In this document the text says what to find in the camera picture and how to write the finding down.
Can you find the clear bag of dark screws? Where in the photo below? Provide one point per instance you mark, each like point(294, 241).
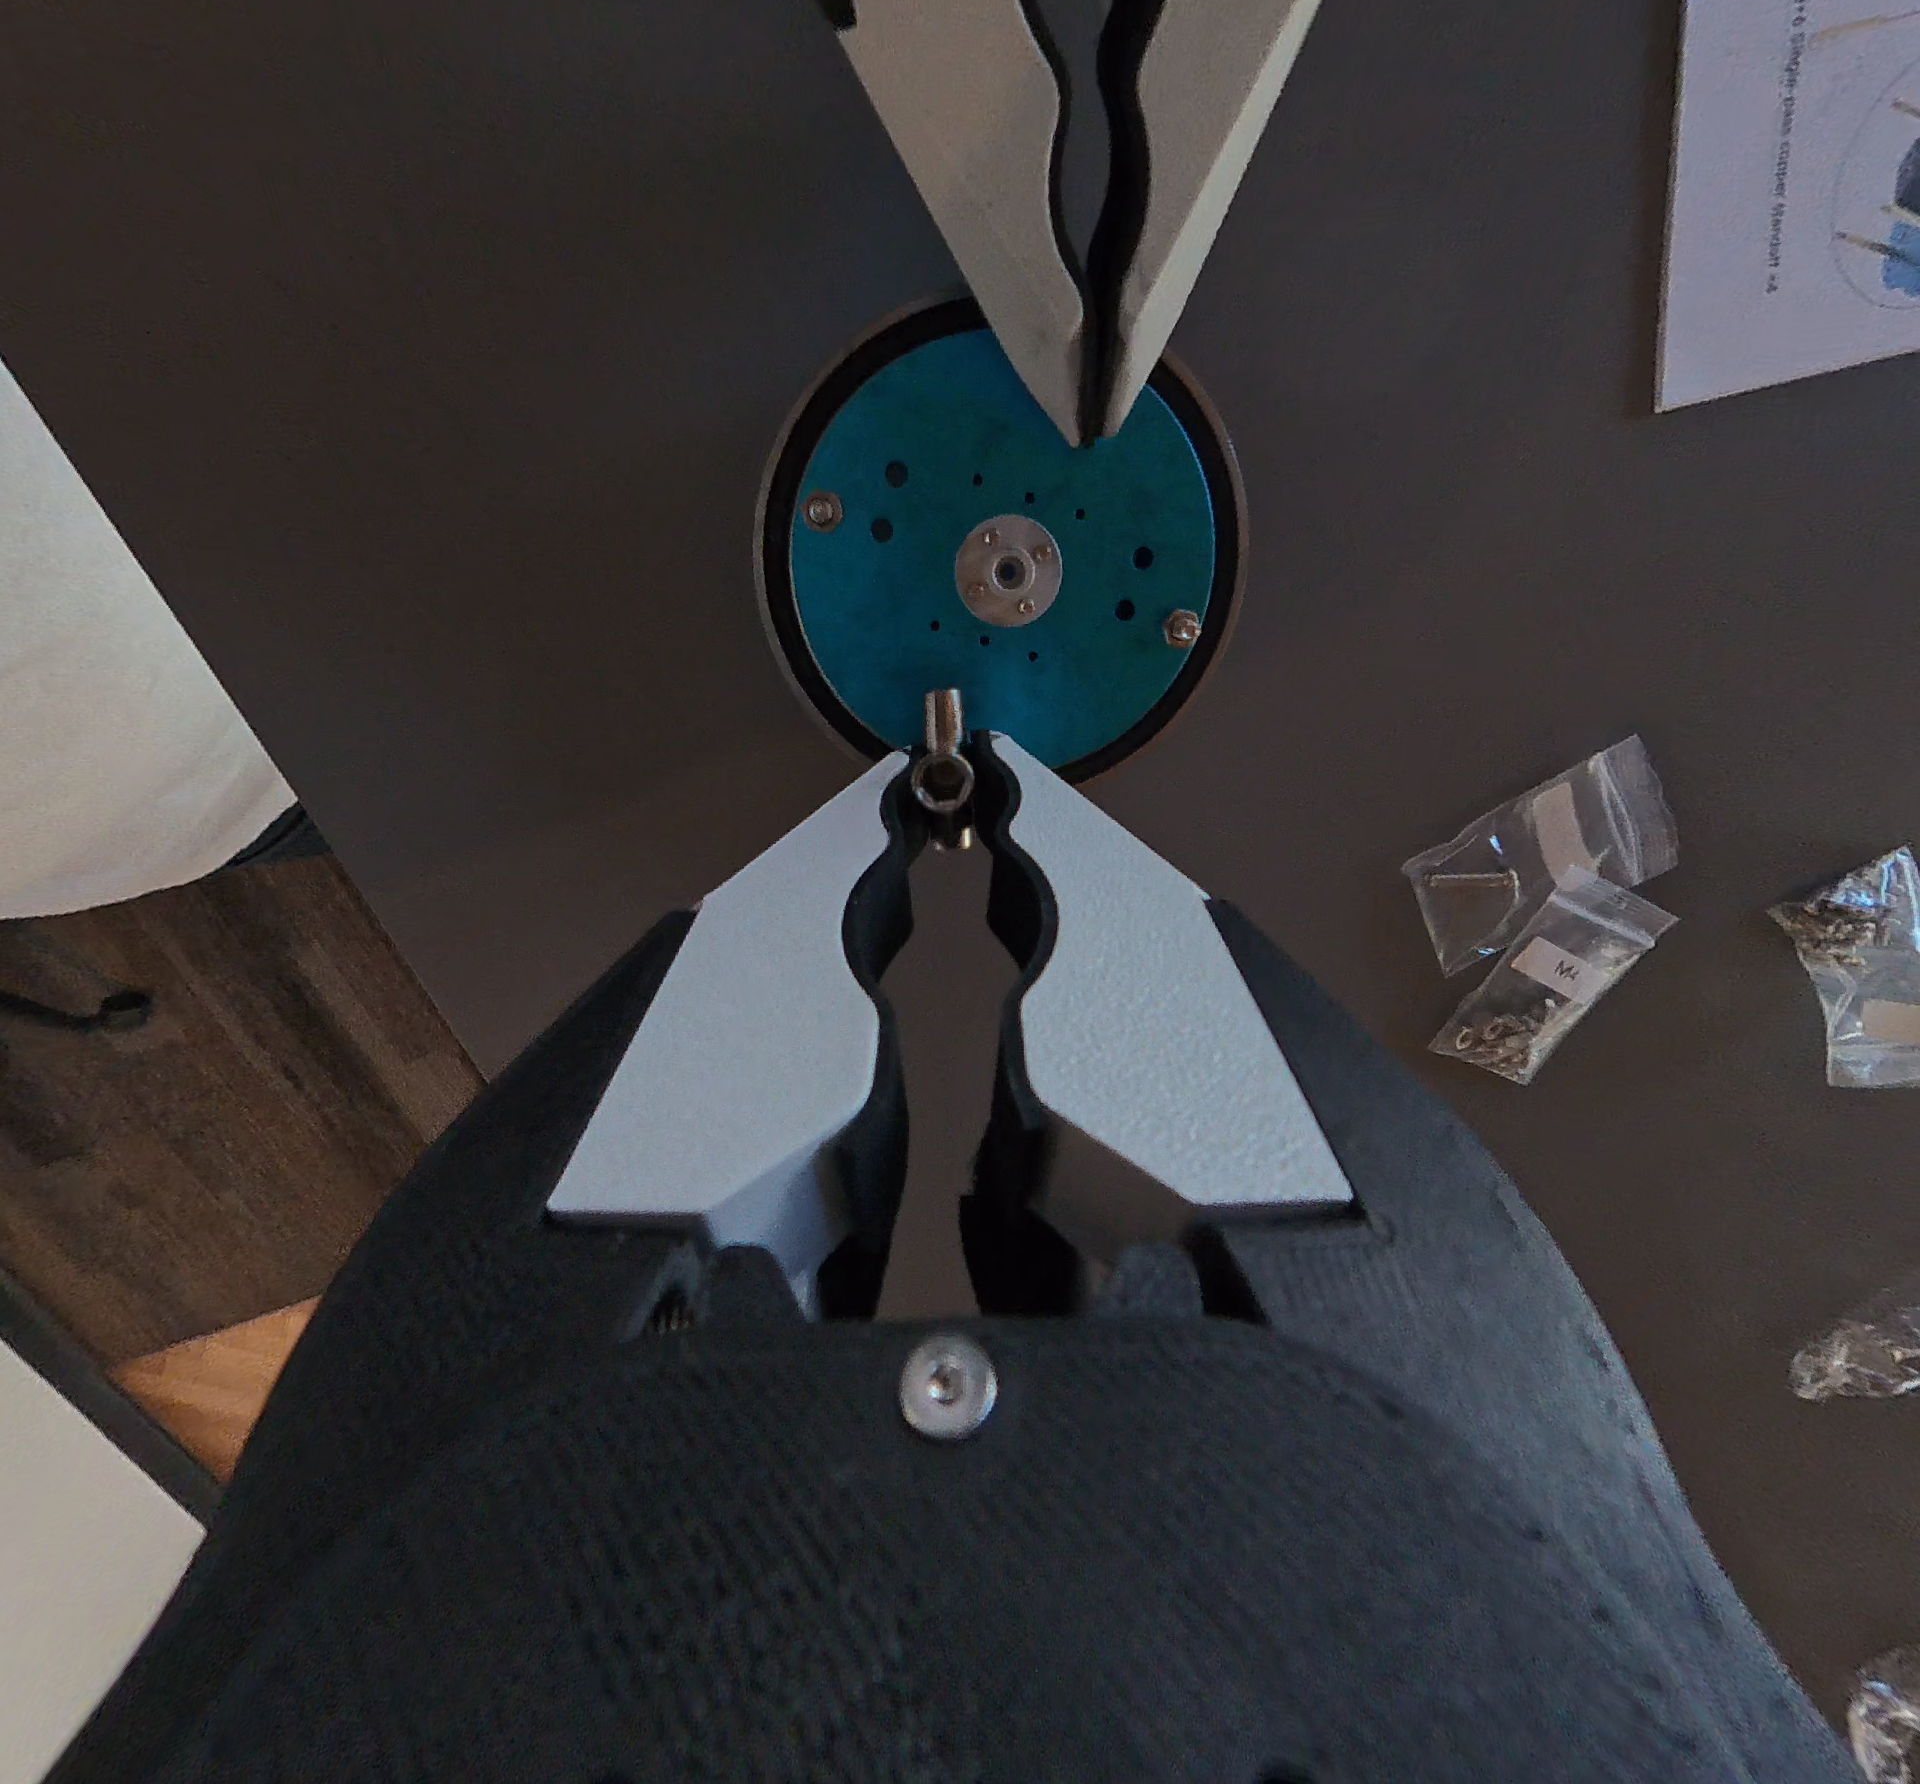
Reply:
point(1862, 958)

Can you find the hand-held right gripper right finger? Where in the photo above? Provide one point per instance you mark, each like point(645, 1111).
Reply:
point(1185, 1050)

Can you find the crumpled clear plastic wrap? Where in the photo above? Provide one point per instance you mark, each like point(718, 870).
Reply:
point(1888, 1717)
point(1862, 1350)

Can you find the metal cross socket wrench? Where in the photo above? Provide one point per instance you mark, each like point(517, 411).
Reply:
point(946, 780)

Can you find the instruction sheet with blue drawings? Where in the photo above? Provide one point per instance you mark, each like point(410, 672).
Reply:
point(1739, 240)

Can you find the clear plastic parts bag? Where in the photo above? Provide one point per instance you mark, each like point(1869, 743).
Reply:
point(1562, 990)
point(1562, 826)

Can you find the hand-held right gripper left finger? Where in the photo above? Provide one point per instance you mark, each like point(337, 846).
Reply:
point(721, 1050)

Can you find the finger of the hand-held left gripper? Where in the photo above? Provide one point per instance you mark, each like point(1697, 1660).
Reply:
point(946, 44)
point(1231, 30)

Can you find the person's white t-shirt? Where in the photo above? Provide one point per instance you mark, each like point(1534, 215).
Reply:
point(105, 689)

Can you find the blue disc with black rim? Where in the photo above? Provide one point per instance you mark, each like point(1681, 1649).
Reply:
point(901, 616)

